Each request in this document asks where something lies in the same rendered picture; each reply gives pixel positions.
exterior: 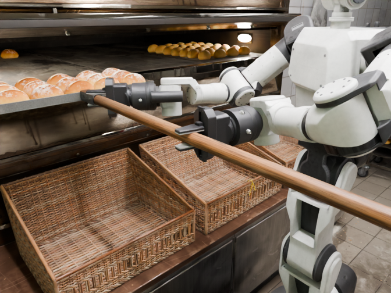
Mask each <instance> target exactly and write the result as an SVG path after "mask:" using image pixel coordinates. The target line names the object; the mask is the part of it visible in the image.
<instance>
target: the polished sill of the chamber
mask: <svg viewBox="0 0 391 293"><path fill-rule="evenodd" d="M259 57H260V56H255V57H250V58H241V59H232V60H224V61H218V62H210V63H201V64H196V65H187V66H179V67H170V68H165V69H156V70H147V71H142V72H134V73H137V74H140V75H142V76H143V77H144V79H145V80H152V81H153V80H160V79H161V78H171V77H180V76H187V75H191V74H198V73H206V72H213V71H217V70H225V69H227V68H228V67H244V66H249V65H251V64H252V63H253V62H254V61H256V60H257V59H258V58H259Z"/></svg>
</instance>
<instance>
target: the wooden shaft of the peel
mask: <svg viewBox="0 0 391 293"><path fill-rule="evenodd" d="M94 103H95V104H97V105H99V106H102V107H103V108H106V109H108V110H111V111H113V112H115V113H117V114H120V115H122V116H124V117H127V118H129V119H132V120H134V121H135V122H138V123H141V124H143V125H145V126H147V127H150V128H152V129H154V130H156V131H159V132H161V133H164V134H166V135H168V136H170V137H173V138H175V139H177V140H180V141H182V142H185V143H187V144H189V145H191V146H194V147H196V148H198V149H201V150H203V151H205V152H208V153H210V154H212V155H215V156H217V157H219V158H221V159H224V160H226V161H228V162H230V163H233V164H235V165H238V166H240V167H242V168H244V169H247V170H249V171H251V172H254V173H256V174H259V175H260V176H263V177H265V178H268V179H270V180H272V181H275V182H277V183H279V184H281V185H284V186H286V187H289V188H291V189H293V190H295V191H298V192H300V193H302V194H304V195H307V196H310V197H312V198H314V199H316V200H318V201H321V202H323V203H325V204H328V205H330V206H333V207H334V208H337V209H339V210H342V211H344V212H346V213H349V214H351V215H353V216H355V217H358V218H360V219H363V220H365V221H367V222H369V223H372V224H374V225H376V226H378V227H381V228H384V229H385V230H388V231H390V232H391V208H390V207H388V206H385V205H383V204H380V203H377V202H375V201H372V200H370V199H367V198H364V197H362V196H359V195H357V194H354V193H352V192H349V191H346V190H344V189H341V188H339V187H336V186H334V185H331V184H328V183H326V182H323V181H321V180H318V179H315V178H313V177H310V176H308V175H305V174H303V173H300V172H297V171H295V170H292V169H290V168H287V167H284V166H282V165H279V164H277V163H274V162H271V161H269V160H266V159H264V158H261V157H259V156H256V155H253V154H251V153H248V152H246V151H242V150H241V149H238V148H235V147H233V146H230V145H228V144H224V143H222V142H220V141H217V140H214V139H212V138H209V137H206V136H204V135H202V134H199V133H190V134H183V135H178V134H176V133H175V129H176V128H180V126H178V125H176V124H173V123H170V122H167V121H166V120H162V119H160V118H158V117H155V116H152V115H149V114H148V113H144V112H142V111H140V110H137V109H134V108H131V107H129V106H126V105H124V104H122V103H119V102H116V101H113V100H111V99H108V98H106V97H103V96H100V95H96V96H95V97H94Z"/></svg>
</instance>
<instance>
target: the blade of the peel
mask: <svg viewBox="0 0 391 293"><path fill-rule="evenodd" d="M143 83H154V81H152V80H145V82H143ZM76 101H82V100H81V95H80V92H76V93H71V94H64V95H57V96H52V97H45V98H38V99H30V100H26V101H19V102H12V103H5V104H0V115H2V114H6V113H13V112H19V111H23V110H30V109H36V108H43V107H47V106H53V105H60V104H63V103H70V102H76Z"/></svg>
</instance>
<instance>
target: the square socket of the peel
mask: <svg viewBox="0 0 391 293"><path fill-rule="evenodd" d="M87 90H89V89H87ZM87 90H81V91H80V95H81V100H82V101H84V102H87V103H89V104H91V105H94V106H95V105H97V104H95V103H94V97H95V96H96V95H100V96H102V94H86V91H87Z"/></svg>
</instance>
